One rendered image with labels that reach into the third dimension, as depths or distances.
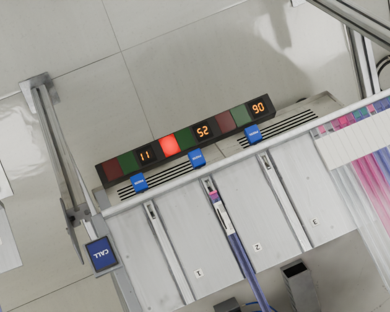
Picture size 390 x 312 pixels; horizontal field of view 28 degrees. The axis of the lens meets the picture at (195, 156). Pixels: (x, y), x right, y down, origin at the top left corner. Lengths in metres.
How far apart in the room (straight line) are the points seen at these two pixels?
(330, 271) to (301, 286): 0.10
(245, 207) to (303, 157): 0.14
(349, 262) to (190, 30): 0.73
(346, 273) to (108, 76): 0.79
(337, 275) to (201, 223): 0.48
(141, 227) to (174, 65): 0.79
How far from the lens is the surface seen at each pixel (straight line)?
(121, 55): 2.01
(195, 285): 1.33
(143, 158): 1.38
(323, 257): 1.69
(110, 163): 1.39
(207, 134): 1.39
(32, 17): 1.95
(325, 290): 1.74
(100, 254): 1.30
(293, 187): 1.37
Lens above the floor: 1.87
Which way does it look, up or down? 59 degrees down
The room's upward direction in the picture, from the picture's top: 146 degrees clockwise
